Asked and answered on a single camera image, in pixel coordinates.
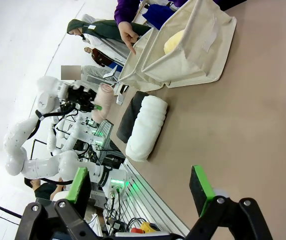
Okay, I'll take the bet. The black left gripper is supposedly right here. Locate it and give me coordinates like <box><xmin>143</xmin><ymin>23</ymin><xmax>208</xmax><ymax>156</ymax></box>
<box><xmin>66</xmin><ymin>84</ymin><xmax>104</xmax><ymax>112</ymax></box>

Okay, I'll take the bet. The pink towel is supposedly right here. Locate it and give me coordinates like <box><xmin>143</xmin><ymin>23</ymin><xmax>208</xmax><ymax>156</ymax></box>
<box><xmin>90</xmin><ymin>83</ymin><xmax>114</xmax><ymax>124</ymax></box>

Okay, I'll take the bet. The cream fabric basket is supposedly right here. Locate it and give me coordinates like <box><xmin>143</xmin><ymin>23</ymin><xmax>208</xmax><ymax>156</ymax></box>
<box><xmin>117</xmin><ymin>27</ymin><xmax>165</xmax><ymax>93</ymax></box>
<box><xmin>141</xmin><ymin>0</ymin><xmax>238</xmax><ymax>89</ymax></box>

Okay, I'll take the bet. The person's right hand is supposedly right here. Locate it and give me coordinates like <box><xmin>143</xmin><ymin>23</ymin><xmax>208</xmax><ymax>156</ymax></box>
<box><xmin>117</xmin><ymin>21</ymin><xmax>140</xmax><ymax>55</ymax></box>

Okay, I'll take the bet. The aluminium table frame rail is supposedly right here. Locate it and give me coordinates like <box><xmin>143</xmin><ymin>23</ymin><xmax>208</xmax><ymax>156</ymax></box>
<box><xmin>102</xmin><ymin>149</ymin><xmax>191</xmax><ymax>237</ymax></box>

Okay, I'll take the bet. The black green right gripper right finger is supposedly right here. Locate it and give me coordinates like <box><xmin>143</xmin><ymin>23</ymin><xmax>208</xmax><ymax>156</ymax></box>
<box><xmin>186</xmin><ymin>164</ymin><xmax>274</xmax><ymax>240</ymax></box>

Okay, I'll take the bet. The person in brown jacket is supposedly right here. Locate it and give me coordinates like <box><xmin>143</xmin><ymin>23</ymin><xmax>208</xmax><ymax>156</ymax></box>
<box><xmin>84</xmin><ymin>46</ymin><xmax>125</xmax><ymax>68</ymax></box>

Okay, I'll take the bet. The white control box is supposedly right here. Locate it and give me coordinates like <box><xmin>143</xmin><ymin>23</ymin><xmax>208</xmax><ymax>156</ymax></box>
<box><xmin>102</xmin><ymin>176</ymin><xmax>133</xmax><ymax>201</ymax></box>

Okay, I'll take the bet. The person's right forearm purple sleeve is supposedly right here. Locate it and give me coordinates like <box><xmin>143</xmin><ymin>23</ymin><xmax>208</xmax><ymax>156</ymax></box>
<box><xmin>113</xmin><ymin>0</ymin><xmax>145</xmax><ymax>27</ymax></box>

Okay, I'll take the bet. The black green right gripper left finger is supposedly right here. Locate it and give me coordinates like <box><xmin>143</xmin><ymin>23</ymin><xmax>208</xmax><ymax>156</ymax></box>
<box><xmin>14</xmin><ymin>166</ymin><xmax>101</xmax><ymax>240</ymax></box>

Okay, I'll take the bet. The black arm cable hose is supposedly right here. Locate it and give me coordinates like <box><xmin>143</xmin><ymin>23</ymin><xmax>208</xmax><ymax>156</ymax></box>
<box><xmin>31</xmin><ymin>107</ymin><xmax>74</xmax><ymax>187</ymax></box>

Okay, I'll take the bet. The yellow towel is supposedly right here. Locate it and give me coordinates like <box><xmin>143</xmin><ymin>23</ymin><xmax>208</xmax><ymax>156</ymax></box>
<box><xmin>163</xmin><ymin>29</ymin><xmax>186</xmax><ymax>55</ymax></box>

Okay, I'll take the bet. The yellow red emergency stop button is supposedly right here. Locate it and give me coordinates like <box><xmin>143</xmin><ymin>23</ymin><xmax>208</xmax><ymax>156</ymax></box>
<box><xmin>130</xmin><ymin>221</ymin><xmax>159</xmax><ymax>235</ymax></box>

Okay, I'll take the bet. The person in green hoodie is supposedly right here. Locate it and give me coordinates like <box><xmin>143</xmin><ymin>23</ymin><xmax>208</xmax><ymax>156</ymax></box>
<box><xmin>66</xmin><ymin>13</ymin><xmax>153</xmax><ymax>60</ymax></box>

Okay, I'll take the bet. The person in gray clothes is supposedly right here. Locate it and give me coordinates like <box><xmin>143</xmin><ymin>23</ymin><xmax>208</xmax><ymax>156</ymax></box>
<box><xmin>60</xmin><ymin>64</ymin><xmax>119</xmax><ymax>82</ymax></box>

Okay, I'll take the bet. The white towel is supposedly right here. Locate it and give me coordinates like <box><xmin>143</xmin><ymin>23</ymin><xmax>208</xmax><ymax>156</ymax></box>
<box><xmin>125</xmin><ymin>94</ymin><xmax>169</xmax><ymax>162</ymax></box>

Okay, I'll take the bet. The gray towel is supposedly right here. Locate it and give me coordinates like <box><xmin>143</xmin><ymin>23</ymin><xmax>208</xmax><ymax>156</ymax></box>
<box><xmin>116</xmin><ymin>91</ymin><xmax>150</xmax><ymax>144</ymax></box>

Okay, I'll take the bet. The person in dark shirt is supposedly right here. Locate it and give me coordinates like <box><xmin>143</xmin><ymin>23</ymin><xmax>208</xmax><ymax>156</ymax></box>
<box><xmin>24</xmin><ymin>176</ymin><xmax>66</xmax><ymax>202</ymax></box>

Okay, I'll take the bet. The open laptop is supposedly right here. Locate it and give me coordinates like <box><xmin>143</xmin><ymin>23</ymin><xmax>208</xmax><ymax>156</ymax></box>
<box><xmin>102</xmin><ymin>63</ymin><xmax>120</xmax><ymax>80</ymax></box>

